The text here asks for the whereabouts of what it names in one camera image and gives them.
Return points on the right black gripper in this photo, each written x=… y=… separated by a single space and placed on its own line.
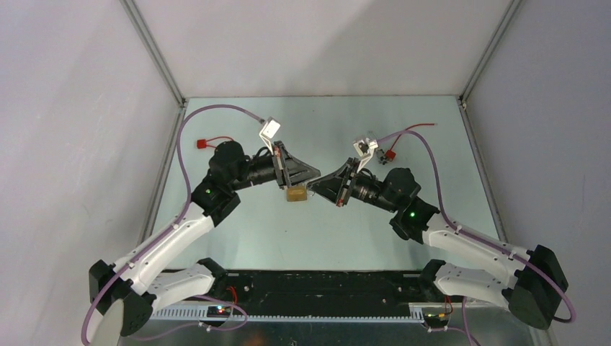
x=333 y=187

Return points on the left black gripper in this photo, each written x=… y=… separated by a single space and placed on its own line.
x=288 y=171

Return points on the brass padlock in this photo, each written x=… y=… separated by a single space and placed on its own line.
x=297 y=193

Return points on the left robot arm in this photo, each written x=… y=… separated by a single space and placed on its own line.
x=131 y=289

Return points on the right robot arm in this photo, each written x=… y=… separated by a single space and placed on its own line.
x=529 y=283

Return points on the small key bunch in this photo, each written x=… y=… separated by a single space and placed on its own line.
x=382 y=158

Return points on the left controller board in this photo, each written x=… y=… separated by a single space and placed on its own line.
x=219 y=312

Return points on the controller board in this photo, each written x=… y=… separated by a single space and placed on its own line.
x=219 y=312
x=436 y=322

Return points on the right controller board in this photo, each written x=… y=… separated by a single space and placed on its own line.
x=436 y=322

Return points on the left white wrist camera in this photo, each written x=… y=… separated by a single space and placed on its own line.
x=269 y=129

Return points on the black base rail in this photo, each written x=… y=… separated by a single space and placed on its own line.
x=324 y=293

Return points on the right aluminium frame post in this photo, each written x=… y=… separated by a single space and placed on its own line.
x=489 y=50

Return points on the aluminium frame post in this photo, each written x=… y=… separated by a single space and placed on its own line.
x=489 y=50
x=148 y=40

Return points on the grey slotted cable duct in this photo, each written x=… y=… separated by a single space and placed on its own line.
x=201 y=313

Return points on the left aluminium frame post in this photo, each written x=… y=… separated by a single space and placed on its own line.
x=148 y=40

